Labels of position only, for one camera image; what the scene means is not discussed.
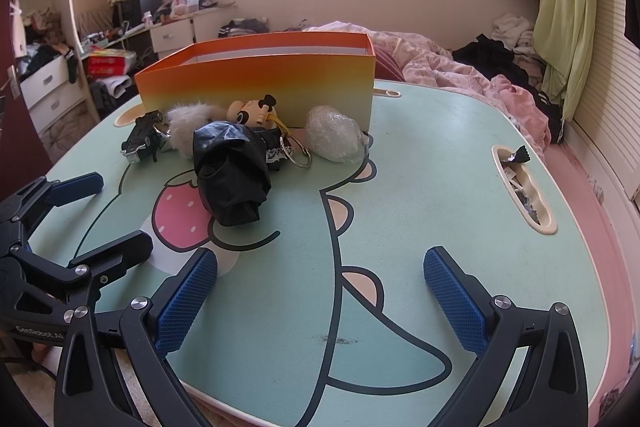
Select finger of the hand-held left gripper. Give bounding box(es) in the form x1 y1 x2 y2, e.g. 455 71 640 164
0 172 105 248
12 231 153 308

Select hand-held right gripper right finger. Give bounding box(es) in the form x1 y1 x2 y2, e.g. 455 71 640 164
423 246 590 427

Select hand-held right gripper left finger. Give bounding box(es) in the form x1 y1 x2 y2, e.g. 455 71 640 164
52 249 219 427

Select dark green toy car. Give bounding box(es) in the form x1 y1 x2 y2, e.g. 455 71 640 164
120 109 166 165

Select grey furry ball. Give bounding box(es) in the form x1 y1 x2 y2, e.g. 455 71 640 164
162 103 228 158

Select black shiny lace-trimmed cloth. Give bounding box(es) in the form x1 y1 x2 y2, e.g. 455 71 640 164
192 122 293 227

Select bear figure keychain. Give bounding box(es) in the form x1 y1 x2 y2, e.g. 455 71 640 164
227 94 313 168

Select bubble wrap bundle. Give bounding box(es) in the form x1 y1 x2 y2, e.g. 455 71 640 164
304 105 371 165

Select orange gradient cardboard box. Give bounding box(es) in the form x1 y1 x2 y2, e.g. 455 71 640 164
134 32 377 134

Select mint cartoon print desktop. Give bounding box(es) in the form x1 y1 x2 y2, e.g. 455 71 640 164
37 79 621 423

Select white drawer unit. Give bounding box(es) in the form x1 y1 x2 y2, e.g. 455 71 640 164
17 54 98 132

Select red tissue pack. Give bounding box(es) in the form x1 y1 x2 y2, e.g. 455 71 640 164
89 48 137 80

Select crumpled wrappers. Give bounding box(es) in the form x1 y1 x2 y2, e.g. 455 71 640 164
500 167 551 228

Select pink bed sheet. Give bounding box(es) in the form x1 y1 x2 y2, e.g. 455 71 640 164
545 142 640 358

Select white nightstand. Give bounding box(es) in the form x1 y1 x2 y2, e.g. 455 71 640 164
150 14 226 54

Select pink garment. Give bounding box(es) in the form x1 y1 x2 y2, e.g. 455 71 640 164
490 74 551 152

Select black white-striped pants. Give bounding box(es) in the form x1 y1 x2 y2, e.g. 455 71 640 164
535 89 566 144

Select dark striped clothing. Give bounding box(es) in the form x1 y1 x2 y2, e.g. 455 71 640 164
219 19 271 38

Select white louvered wardrobe door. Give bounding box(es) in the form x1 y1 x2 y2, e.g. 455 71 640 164
572 0 640 202

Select pink floral quilt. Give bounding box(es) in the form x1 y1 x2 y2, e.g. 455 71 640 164
302 21 501 102

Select pile of black clothes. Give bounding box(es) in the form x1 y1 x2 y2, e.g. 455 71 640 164
452 34 543 82

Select pile of white clothes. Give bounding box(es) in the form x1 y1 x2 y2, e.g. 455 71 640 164
491 12 535 52

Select light green hanging garment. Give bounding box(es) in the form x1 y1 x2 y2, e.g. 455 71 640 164
531 0 598 122

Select black hanging garment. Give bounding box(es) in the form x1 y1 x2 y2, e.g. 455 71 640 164
624 0 640 35

